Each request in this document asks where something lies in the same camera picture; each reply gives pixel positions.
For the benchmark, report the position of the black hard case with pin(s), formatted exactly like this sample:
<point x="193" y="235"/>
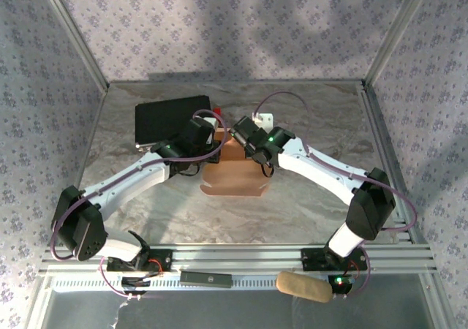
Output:
<point x="164" y="117"/>

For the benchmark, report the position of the black flat rectangular device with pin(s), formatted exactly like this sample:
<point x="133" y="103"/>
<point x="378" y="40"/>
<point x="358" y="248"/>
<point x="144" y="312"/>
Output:
<point x="206" y="279"/>

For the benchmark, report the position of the aluminium side frame rail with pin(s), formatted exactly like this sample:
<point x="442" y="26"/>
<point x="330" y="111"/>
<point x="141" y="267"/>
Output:
<point x="387" y="161"/>

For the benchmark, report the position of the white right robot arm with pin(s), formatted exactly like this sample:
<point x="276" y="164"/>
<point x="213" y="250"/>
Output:
<point x="329" y="175"/>

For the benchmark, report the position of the brown cloth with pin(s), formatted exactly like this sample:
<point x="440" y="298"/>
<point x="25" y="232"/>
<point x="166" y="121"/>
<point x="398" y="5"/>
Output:
<point x="234" y="181"/>

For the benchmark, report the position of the left black controller board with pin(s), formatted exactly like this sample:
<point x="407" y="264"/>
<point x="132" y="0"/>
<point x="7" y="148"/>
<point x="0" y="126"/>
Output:
<point x="135" y="283"/>

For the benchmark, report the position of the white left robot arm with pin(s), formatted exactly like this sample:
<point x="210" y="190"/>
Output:
<point x="124" y="186"/>

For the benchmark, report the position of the tan foam roll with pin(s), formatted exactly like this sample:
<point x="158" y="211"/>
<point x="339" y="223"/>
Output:
<point x="303" y="287"/>

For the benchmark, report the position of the black controller board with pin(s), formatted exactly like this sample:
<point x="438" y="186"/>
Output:
<point x="135" y="283"/>
<point x="340" y="283"/>

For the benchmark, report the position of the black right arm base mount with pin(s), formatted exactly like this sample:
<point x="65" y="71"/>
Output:
<point x="312" y="259"/>

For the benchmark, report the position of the aluminium upright frame post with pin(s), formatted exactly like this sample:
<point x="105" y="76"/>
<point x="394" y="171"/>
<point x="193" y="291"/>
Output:
<point x="73" y="33"/>
<point x="398" y="29"/>

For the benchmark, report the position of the red rectangular block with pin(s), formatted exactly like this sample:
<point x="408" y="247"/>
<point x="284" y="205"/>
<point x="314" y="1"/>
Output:
<point x="218" y="110"/>

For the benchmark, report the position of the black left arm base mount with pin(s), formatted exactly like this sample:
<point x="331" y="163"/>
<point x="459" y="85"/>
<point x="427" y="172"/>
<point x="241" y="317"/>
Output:
<point x="161" y="261"/>

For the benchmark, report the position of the right black controller board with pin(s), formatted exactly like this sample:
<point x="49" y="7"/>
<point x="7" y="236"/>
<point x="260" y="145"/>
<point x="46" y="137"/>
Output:
<point x="340" y="283"/>

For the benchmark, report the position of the aluminium base frame rail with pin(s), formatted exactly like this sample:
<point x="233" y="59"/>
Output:
<point x="237" y="259"/>

